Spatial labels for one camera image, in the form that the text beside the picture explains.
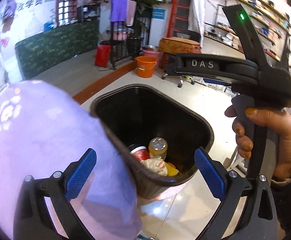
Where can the lavender tablecloth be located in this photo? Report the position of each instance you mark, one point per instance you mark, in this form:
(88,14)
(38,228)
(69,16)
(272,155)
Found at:
(43,130)

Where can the yellow juice bottle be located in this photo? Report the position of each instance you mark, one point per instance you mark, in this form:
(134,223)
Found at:
(158,148)

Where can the person's right hand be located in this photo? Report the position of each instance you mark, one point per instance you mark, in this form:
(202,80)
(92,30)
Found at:
(279,122)

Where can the black metal rack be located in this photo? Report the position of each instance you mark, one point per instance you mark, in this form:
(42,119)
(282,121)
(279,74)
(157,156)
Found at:
(127,42)

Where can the purple hanging towel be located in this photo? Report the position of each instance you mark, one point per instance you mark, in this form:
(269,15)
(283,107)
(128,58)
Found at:
(118,10)

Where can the pink hanging towel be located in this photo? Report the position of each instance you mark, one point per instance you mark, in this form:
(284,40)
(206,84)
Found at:
(131,8)

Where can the red ladder shelf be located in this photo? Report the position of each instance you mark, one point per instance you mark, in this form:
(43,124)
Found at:
(178,21)

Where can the orange plastic bucket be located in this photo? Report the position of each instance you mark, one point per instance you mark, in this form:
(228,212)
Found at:
(145,66)

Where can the pink basin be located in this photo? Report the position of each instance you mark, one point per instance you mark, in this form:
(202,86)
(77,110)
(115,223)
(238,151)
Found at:
(152,51)

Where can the black trash bin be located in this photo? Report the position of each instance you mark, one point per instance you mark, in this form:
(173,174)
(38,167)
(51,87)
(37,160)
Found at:
(137,113)

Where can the white paper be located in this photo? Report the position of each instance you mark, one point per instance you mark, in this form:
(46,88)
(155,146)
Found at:
(156,165)

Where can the red paper cup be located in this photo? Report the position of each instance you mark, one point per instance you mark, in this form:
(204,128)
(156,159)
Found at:
(139,152)

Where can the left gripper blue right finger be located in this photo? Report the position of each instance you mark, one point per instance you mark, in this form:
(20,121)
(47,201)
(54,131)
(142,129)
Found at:
(258,219)

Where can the yellow snack bag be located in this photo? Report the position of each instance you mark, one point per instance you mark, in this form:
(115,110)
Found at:
(171,170)

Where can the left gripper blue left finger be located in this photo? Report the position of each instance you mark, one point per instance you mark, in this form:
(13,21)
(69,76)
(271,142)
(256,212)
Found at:
(32,219)

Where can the green patterned counter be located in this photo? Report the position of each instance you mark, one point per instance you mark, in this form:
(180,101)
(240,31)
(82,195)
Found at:
(43,51)

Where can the red phone booth cabinet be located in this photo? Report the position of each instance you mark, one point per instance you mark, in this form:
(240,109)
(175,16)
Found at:
(66,12)

